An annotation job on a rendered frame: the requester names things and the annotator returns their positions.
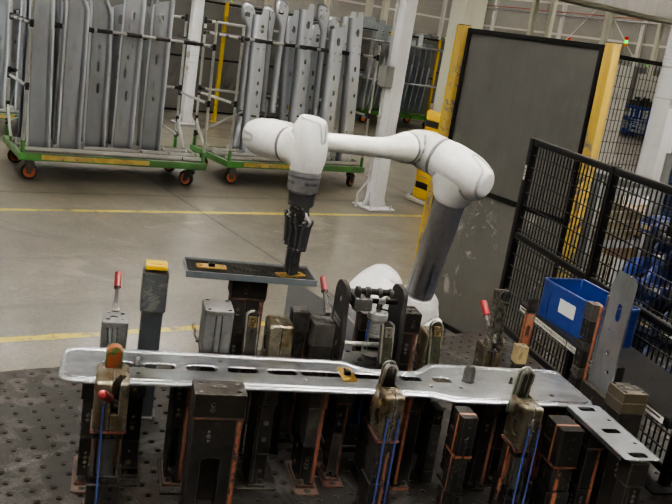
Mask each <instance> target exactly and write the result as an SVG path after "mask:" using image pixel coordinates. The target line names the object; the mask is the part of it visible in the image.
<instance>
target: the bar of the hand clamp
mask: <svg viewBox="0 0 672 504"><path fill-rule="evenodd" d="M510 299H511V294H510V293H509V291H508V290H506V289H494V296H493V303H492V310H491V318H490V325H489V332H488V337H489V338H490V341H491V343H490V348H489V349H490V350H492V344H493V337H494V334H497V341H498V345H497V346H496V347H495V348H496V349H498V350H501V344H502V337H503V330H504V323H505V316H506V308H507V302H508V301H509V300H510Z"/></svg>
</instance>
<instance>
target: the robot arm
mask: <svg viewBox="0 0 672 504"><path fill-rule="evenodd" d="M242 139H243V143H244V145H245V147H246V148H247V149H248V150H250V151H251V152H252V153H254V154H256V155H258V156H261V157H264V158H267V159H271V160H275V161H282V162H285V163H287V164H288V165H290V167H289V176H288V183H287V188H288V189H289V194H288V201H287V202H288V204H289V205H291V206H290V209H289V210H284V215H285V223H284V239H283V243H284V244H286V248H287V250H286V257H285V264H284V272H287V270H288V274H289V275H294V274H298V269H299V262H300V255H301V252H305V251H306V248H307V244H308V240H309V236H310V231H311V228H312V226H313V224H314V221H313V220H310V219H309V209H310V208H312V207H313V206H314V201H315V194H316V193H318V191H319V185H320V178H321V173H322V169H323V167H324V165H325V161H326V157H327V151H329V152H337V153H344V154H351V155H359V156H367V157H376V158H385V159H391V160H395V161H399V162H402V163H409V164H413V165H414V166H415V167H417V168H419V169H420V170H422V171H424V172H425V173H427V174H428V175H430V176H431V177H432V183H433V194H434V197H435V198H434V202H433V205H432V208H431V211H430V214H429V217H428V220H427V223H426V226H425V229H424V233H423V236H422V239H421V242H420V245H419V248H418V251H417V254H416V257H415V260H414V263H413V267H412V270H411V273H410V276H409V279H408V282H407V285H405V286H404V287H405V288H406V289H407V291H408V303H407V306H415V307H416V308H417V309H418V310H419V311H420V312H421V313H422V320H421V325H420V326H429V324H430V323H431V322H432V321H434V320H438V321H441V322H442V320H441V319H440V318H439V310H438V305H439V302H438V299H437V297H436V295H435V291H436V288H437V285H438V282H439V279H440V276H441V273H442V270H443V267H444V265H445V262H446V259H447V256H448V253H449V250H450V247H451V245H452V242H453V239H454V237H455V234H456V231H457V228H458V225H459V222H460V219H461V216H462V213H463V211H464V208H465V207H467V206H468V205H469V204H470V203H471V202H472V201H477V200H480V199H482V198H484V197H485V196H486V195H487V194H488V193H489V192H490V191H491V189H492V187H493V184H494V173H493V170H492V169H491V167H490V166H489V165H488V163H487V162H486V161H485V160H484V159H483V158H482V157H480V156H479V155H478V154H476V153H475V152H473V151H472V150H470V149H468V148H467V147H465V146H463V145H461V144H460V143H457V142H454V141H452V140H450V139H448V138H446V137H444V136H442V135H440V134H438V133H436V132H433V131H428V130H411V131H406V132H401V133H399V134H396V135H392V136H389V137H368V136H357V135H347V134H337V133H328V125H327V122H326V121H325V120H324V119H322V118H320V117H317V116H314V115H307V114H303V115H301V116H300V117H299V118H298V119H297V120H296V122H295V123H294V124H293V123H291V122H286V121H281V120H277V119H265V118H258V119H254V120H251V121H249V122H248V123H247V124H246V126H245V127H244V129H243V132H242ZM349 284H350V287H351V288H355V287H356V286H361V287H362V288H365V287H366V286H368V287H371V288H375V289H378V288H382V289H389V288H393V286H394V285H395V284H402V281H401V279H400V276H399V275H398V273H397V272H396V271H395V270H394V269H392V268H391V267H390V266H388V265H386V264H375V265H373V266H370V267H368V268H367V269H365V270H363V271H362V272H361V273H359V274H358V275H357V276H356V277H355V278H354V279H353V280H352V281H351V282H350V283H349Z"/></svg>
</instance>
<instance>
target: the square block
mask: <svg viewBox="0 0 672 504"><path fill-rule="evenodd" d="M606 392H607V393H606V396H605V400H604V401H605V405H604V409H603V410H605V411H606V412H607V413H608V414H609V415H610V416H611V417H613V418H614V419H615V420H616V421H617V422H618V423H619V424H621V425H622V426H623V427H624V428H625V429H626V430H627V431H629V432H630V433H631V434H632V435H633V436H634V437H636V438H637V434H638V431H639V427H640V423H641V419H642V415H644V414H645V409H646V405H647V400H648V394H647V393H646V392H644V391H643V390H642V389H640V388H639V387H638V386H637V385H635V384H634V383H622V382H610V383H609V386H608V390H607V391H606ZM618 463H619V459H617V458H616V457H615V456H614V455H613V454H612V453H611V452H610V451H609V450H608V449H607V448H606V447H605V448H604V450H602V452H601V456H600V459H599V463H598V467H597V471H596V475H595V479H594V483H593V487H592V491H591V495H590V499H589V503H588V504H611V502H612V501H611V499H612V496H613V492H614V488H615V484H616V480H617V478H616V471H617V467H618Z"/></svg>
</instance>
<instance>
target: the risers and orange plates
mask: <svg viewBox="0 0 672 504"><path fill-rule="evenodd" d="M443 413H444V410H443V409H442V407H441V406H440V405H439V403H438V402H429V405H428V410H427V416H426V417H425V422H424V427H423V432H422V437H421V442H420V447H419V452H418V458H417V460H416V463H415V469H414V472H415V473H416V475H417V477H418V478H419V480H420V482H421V483H431V480H432V475H433V467H434V462H435V457H436V453H437V448H438V443H439V438H440V433H441V428H442V425H441V423H442V418H443ZM370 417H371V415H362V420H361V425H360V428H359V431H358V437H357V443H356V448H355V454H354V460H353V461H352V466H351V473H352V475H353V477H354V479H355V481H356V483H357V485H358V483H359V477H360V471H361V469H363V466H364V461H365V455H366V450H367V444H368V442H369V433H370V431H369V429H368V427H367V426H368V424H370V423H369V422H370Z"/></svg>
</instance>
